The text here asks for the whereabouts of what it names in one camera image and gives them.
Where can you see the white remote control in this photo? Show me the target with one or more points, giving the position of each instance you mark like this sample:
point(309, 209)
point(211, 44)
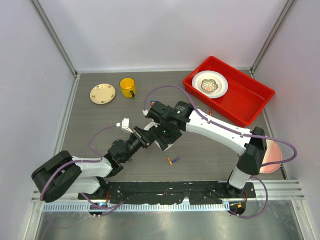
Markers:
point(157, 137)

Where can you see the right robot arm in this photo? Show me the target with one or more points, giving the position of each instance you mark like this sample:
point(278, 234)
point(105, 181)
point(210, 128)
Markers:
point(251, 145)

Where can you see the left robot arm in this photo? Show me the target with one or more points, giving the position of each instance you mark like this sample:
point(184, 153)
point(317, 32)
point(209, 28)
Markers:
point(65, 174)

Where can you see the orange battery lower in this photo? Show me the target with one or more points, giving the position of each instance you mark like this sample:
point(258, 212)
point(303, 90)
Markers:
point(170, 161)

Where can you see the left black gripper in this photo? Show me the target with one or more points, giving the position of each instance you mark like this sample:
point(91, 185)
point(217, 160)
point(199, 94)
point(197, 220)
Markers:
point(141, 137)

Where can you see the cream floral plate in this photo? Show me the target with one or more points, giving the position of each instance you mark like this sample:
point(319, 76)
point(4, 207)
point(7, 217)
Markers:
point(102, 93)

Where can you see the pink white plate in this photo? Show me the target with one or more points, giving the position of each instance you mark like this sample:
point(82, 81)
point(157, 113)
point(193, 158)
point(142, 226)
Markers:
point(272, 154)

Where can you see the yellow mug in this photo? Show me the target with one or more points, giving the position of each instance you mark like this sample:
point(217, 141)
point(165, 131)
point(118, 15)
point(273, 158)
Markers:
point(128, 87)

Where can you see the white slotted cable duct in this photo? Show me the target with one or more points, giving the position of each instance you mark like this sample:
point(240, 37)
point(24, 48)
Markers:
point(185, 206)

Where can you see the red plastic bin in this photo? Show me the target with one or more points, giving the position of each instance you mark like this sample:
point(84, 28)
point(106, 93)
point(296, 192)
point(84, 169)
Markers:
point(244, 99)

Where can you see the white paper plate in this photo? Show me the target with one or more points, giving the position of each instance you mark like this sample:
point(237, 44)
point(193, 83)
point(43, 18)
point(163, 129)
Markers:
point(209, 74)

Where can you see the small patterned bowl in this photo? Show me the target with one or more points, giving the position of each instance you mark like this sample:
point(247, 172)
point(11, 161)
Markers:
point(209, 85)

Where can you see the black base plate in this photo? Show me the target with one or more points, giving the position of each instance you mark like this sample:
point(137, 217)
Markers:
point(169, 192)

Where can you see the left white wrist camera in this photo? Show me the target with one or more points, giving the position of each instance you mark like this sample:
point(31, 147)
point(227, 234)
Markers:
point(124, 125)

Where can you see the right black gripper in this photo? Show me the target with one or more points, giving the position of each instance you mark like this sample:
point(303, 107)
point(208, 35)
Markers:
point(164, 141)

